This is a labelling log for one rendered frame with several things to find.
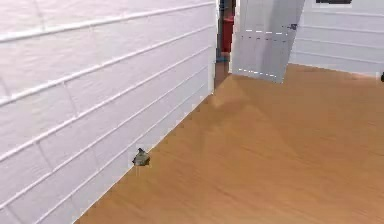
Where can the small grey lump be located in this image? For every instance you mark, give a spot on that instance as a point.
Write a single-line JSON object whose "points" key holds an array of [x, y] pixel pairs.
{"points": [[141, 158]]}

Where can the red cabinet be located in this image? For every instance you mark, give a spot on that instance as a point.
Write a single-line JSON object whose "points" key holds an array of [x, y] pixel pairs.
{"points": [[228, 33]]}

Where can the white room door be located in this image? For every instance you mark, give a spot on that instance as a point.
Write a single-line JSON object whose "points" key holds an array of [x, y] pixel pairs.
{"points": [[261, 43]]}

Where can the dark framed picture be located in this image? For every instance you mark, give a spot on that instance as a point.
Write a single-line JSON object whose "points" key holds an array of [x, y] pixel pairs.
{"points": [[333, 1]]}

